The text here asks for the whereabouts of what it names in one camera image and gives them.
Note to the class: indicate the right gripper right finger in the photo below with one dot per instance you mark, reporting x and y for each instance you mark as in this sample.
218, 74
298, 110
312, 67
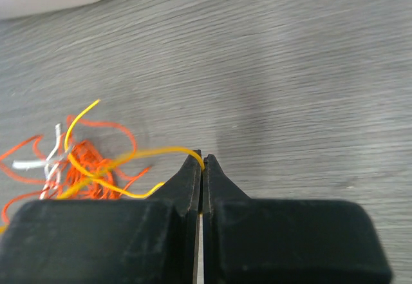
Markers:
215, 186

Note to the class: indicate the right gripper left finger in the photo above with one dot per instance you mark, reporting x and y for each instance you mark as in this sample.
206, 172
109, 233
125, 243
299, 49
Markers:
183, 191

